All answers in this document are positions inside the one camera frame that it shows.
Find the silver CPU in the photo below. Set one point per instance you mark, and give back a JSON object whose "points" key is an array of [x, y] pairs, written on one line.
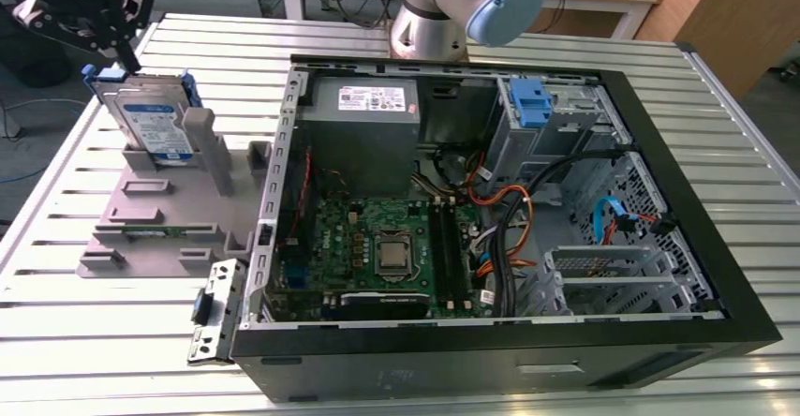
{"points": [[392, 253]]}

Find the blue drive latch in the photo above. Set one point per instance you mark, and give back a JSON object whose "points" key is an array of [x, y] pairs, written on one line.
{"points": [[529, 102]]}

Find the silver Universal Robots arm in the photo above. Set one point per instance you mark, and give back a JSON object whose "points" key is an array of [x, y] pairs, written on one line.
{"points": [[431, 27]]}

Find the green RAM stick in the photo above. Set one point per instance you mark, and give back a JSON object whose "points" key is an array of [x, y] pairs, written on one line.
{"points": [[149, 232]]}

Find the black graphics card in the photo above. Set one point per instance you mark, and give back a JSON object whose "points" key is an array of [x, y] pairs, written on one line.
{"points": [[381, 306]]}

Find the metal disk bay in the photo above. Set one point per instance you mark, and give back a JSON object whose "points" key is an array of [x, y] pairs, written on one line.
{"points": [[625, 281]]}

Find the CPU socket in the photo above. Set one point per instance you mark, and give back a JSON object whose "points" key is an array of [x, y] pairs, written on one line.
{"points": [[395, 235]]}

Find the metal drive cage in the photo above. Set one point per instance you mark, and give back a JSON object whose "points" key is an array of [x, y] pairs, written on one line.
{"points": [[563, 139]]}

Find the black RAM slot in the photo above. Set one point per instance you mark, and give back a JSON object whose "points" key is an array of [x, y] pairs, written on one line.
{"points": [[441, 257]]}

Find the grey parts rack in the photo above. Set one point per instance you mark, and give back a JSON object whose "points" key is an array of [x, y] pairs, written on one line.
{"points": [[175, 200]]}

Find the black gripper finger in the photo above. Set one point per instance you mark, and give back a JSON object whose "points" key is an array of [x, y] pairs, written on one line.
{"points": [[93, 34]]}

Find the black chair base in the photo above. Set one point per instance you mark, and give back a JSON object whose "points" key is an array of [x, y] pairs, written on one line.
{"points": [[788, 70]]}

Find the hard disk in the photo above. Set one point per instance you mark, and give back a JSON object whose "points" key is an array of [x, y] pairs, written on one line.
{"points": [[153, 125]]}

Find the black mesh waste bin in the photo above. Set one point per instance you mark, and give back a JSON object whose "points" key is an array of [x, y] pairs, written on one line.
{"points": [[37, 69]]}

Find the metal expansion slot bracket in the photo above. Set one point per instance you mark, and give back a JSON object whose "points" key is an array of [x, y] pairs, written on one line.
{"points": [[225, 294]]}

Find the grey power supply unit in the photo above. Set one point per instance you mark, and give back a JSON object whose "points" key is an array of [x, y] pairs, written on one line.
{"points": [[363, 153]]}

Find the wooden cabinet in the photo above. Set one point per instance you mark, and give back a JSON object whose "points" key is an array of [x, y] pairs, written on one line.
{"points": [[737, 13]]}

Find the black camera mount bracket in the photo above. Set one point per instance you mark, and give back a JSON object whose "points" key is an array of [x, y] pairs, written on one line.
{"points": [[149, 8]]}

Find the green motherboard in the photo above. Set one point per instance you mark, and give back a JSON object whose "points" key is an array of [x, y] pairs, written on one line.
{"points": [[340, 228]]}

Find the small grey wrist camera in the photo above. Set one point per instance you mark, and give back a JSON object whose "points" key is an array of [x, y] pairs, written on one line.
{"points": [[25, 10]]}

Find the black open PC case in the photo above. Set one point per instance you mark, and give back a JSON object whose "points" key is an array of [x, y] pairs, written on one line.
{"points": [[437, 364]]}

